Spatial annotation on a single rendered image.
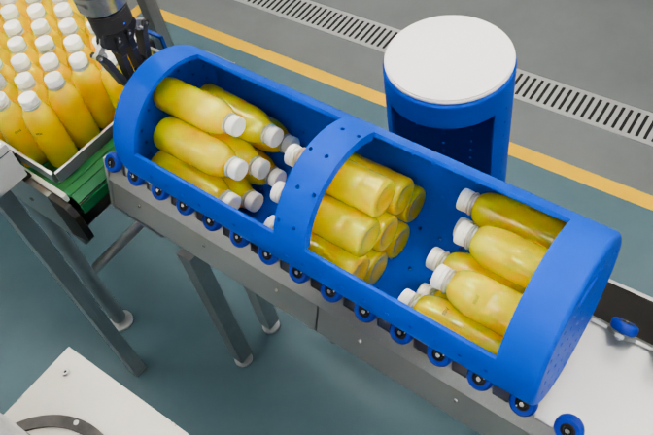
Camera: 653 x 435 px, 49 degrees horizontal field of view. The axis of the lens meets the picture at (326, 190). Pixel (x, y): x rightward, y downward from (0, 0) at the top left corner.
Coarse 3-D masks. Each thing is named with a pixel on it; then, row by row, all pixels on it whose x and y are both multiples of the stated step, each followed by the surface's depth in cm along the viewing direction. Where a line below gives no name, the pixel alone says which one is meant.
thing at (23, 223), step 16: (0, 208) 160; (16, 208) 162; (16, 224) 164; (32, 224) 168; (32, 240) 170; (48, 240) 174; (48, 256) 177; (64, 272) 183; (64, 288) 189; (80, 288) 191; (80, 304) 193; (96, 304) 199; (96, 320) 201; (112, 336) 210; (128, 352) 220; (128, 368) 228; (144, 368) 230
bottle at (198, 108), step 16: (176, 80) 137; (160, 96) 136; (176, 96) 134; (192, 96) 132; (208, 96) 132; (176, 112) 134; (192, 112) 131; (208, 112) 130; (224, 112) 130; (208, 128) 131
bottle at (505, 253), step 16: (464, 240) 111; (480, 240) 109; (496, 240) 107; (512, 240) 107; (528, 240) 108; (480, 256) 109; (496, 256) 107; (512, 256) 106; (528, 256) 105; (496, 272) 108; (512, 272) 106; (528, 272) 104
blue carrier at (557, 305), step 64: (192, 64) 143; (128, 128) 131; (320, 128) 139; (192, 192) 126; (320, 192) 110; (448, 192) 126; (512, 192) 105; (320, 256) 113; (576, 256) 95; (512, 320) 95; (576, 320) 100; (512, 384) 99
